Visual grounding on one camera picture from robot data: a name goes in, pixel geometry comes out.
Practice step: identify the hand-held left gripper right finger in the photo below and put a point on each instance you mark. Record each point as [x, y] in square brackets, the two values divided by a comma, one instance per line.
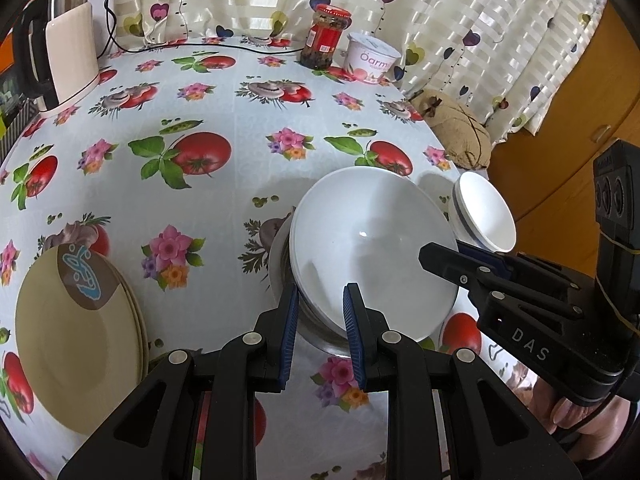
[352, 340]

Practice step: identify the stainless steel bowl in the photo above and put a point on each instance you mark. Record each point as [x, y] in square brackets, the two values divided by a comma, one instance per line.
[281, 260]

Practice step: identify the white and black electric kettle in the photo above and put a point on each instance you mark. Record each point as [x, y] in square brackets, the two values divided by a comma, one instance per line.
[70, 55]

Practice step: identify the brown burlap sack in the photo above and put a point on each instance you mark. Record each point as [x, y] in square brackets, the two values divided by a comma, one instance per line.
[460, 130]

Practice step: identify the large white bowl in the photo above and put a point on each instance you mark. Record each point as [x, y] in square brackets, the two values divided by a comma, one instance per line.
[370, 240]

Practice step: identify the small white blue-striped bowl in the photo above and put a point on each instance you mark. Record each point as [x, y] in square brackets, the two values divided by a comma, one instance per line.
[485, 210]

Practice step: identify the person's right hand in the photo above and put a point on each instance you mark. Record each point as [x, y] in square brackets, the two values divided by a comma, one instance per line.
[567, 412]

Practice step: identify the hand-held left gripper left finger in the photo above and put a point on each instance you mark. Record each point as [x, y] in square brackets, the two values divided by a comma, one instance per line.
[290, 330]

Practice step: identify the white yogurt tub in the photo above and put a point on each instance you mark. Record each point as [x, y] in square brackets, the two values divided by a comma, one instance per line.
[370, 60]

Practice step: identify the cream heart-print curtain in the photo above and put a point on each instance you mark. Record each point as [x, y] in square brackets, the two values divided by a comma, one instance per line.
[450, 0]

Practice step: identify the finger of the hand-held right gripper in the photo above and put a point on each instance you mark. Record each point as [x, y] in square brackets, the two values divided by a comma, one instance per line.
[487, 256]
[450, 262]

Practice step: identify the red-lidded sauce jar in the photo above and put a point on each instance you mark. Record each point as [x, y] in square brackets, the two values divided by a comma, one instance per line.
[325, 40]

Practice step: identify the wooden cabinet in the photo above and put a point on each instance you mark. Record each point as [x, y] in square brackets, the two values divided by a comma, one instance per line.
[565, 125]

